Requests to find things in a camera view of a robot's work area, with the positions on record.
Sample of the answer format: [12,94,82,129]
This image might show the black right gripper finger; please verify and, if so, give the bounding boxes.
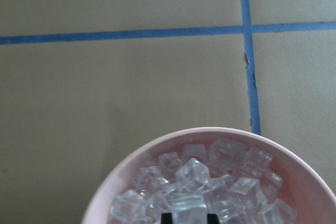
[160,212,220,224]

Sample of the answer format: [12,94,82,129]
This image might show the clear ice cube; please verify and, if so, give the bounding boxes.
[171,193,207,224]

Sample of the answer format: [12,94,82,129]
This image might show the pile of ice cubes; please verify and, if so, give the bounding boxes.
[111,138,298,223]

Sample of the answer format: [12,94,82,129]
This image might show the pink bowl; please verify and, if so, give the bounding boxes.
[82,127,335,223]

